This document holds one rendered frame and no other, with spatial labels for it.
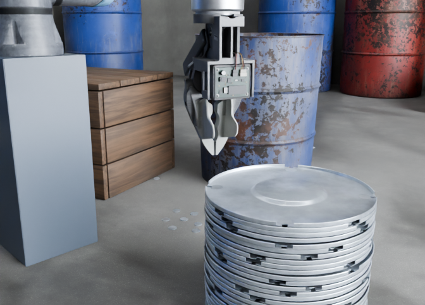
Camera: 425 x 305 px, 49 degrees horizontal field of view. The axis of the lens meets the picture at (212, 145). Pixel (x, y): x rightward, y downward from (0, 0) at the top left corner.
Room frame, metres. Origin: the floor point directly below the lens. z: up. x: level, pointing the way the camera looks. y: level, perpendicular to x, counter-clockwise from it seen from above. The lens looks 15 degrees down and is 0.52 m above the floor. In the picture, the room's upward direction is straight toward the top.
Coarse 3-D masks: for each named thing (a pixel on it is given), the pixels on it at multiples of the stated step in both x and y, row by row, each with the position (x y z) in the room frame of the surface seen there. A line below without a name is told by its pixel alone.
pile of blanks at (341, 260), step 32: (224, 224) 0.68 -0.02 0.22; (224, 256) 0.68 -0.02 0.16; (256, 256) 0.65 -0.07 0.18; (288, 256) 0.63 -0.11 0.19; (320, 256) 0.63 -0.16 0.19; (352, 256) 0.65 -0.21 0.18; (224, 288) 0.68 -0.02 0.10; (256, 288) 0.64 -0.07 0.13; (288, 288) 0.62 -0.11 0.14; (320, 288) 0.63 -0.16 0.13; (352, 288) 0.66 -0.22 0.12
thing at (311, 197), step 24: (240, 168) 0.89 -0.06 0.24; (264, 168) 0.90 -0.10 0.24; (312, 168) 0.90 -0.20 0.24; (216, 192) 0.77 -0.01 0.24; (240, 192) 0.77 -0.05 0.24; (264, 192) 0.75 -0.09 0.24; (288, 192) 0.75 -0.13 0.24; (312, 192) 0.75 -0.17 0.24; (336, 192) 0.77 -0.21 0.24; (360, 192) 0.77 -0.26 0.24; (240, 216) 0.66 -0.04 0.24; (264, 216) 0.66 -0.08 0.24; (288, 216) 0.66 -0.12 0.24; (312, 216) 0.66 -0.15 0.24; (336, 216) 0.66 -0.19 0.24; (360, 216) 0.66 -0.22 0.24
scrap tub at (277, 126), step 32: (256, 32) 1.79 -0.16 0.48; (256, 64) 1.38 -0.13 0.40; (288, 64) 1.39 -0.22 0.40; (320, 64) 1.51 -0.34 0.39; (256, 96) 1.38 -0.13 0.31; (288, 96) 1.40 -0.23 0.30; (256, 128) 1.39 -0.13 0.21; (288, 128) 1.40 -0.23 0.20; (224, 160) 1.43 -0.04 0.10; (256, 160) 1.39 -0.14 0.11; (288, 160) 1.41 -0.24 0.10
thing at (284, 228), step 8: (216, 208) 0.71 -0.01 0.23; (224, 216) 0.68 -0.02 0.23; (232, 216) 0.67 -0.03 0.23; (368, 216) 0.67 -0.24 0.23; (248, 224) 0.65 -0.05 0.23; (256, 224) 0.64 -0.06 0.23; (344, 224) 0.64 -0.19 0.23; (352, 224) 0.66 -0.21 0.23; (296, 232) 0.63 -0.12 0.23; (304, 232) 0.63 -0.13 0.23; (312, 232) 0.63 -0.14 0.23
